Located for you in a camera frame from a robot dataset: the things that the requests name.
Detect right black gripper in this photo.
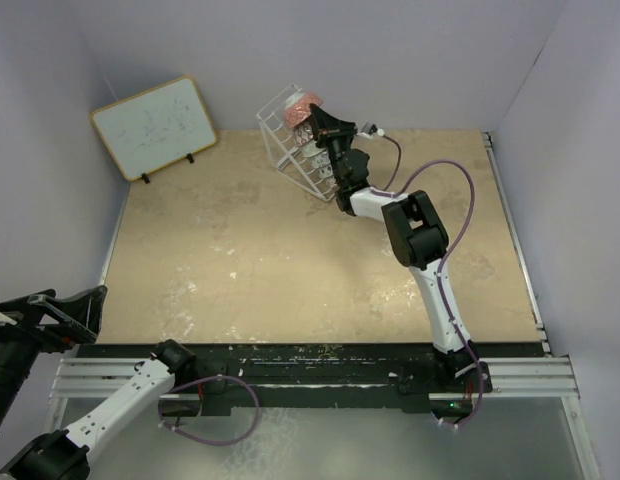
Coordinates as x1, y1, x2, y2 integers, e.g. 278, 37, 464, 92
309, 105, 358, 186

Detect grey patterned bowl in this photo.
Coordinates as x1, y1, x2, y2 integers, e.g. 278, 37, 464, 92
283, 91, 323, 129

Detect red patterned bowl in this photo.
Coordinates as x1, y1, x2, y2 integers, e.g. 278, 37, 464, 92
309, 151, 330, 169

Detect light blue patterned bowl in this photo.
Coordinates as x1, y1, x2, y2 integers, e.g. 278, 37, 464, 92
318, 166, 333, 179

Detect dark blue triangle-pattern bowl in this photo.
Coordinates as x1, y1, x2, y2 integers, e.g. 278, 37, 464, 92
293, 121, 314, 147

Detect green and white bowl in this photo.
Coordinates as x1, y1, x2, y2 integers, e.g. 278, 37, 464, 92
301, 142, 323, 157

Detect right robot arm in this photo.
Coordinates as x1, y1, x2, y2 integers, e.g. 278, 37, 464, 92
310, 104, 486, 394

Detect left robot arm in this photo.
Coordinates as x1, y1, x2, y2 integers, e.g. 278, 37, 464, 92
0, 285, 196, 479

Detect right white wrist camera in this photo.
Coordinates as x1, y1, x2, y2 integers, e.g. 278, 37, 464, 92
357, 122, 386, 140

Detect white wire dish rack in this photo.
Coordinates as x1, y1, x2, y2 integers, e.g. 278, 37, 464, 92
256, 84, 336, 202

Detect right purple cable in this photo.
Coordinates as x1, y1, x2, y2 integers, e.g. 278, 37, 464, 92
384, 132, 491, 431

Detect purple cable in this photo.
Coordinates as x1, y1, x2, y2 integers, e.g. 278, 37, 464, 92
157, 374, 261, 447
384, 132, 491, 431

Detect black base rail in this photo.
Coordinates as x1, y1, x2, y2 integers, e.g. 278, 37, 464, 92
74, 342, 496, 416

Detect small whiteboard with wooden frame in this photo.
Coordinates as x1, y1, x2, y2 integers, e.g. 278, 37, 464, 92
90, 76, 217, 182

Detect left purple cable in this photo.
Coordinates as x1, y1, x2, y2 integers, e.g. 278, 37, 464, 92
157, 374, 261, 447

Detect aluminium frame rail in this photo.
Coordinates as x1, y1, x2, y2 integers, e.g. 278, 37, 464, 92
49, 130, 581, 401

